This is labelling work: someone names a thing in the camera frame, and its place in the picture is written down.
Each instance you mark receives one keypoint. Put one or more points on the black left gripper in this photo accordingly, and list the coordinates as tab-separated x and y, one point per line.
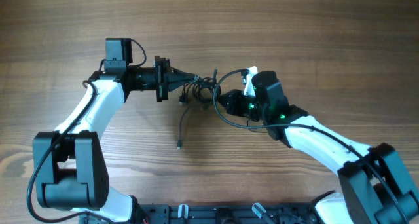
162	78

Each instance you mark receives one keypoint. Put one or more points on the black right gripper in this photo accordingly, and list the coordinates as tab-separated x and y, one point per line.
238	101

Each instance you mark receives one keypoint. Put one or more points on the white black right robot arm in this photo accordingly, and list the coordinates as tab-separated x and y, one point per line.
376	186

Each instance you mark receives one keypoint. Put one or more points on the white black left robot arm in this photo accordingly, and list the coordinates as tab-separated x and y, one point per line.
70	178

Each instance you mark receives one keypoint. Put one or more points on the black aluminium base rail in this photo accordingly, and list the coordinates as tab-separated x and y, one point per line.
283	213

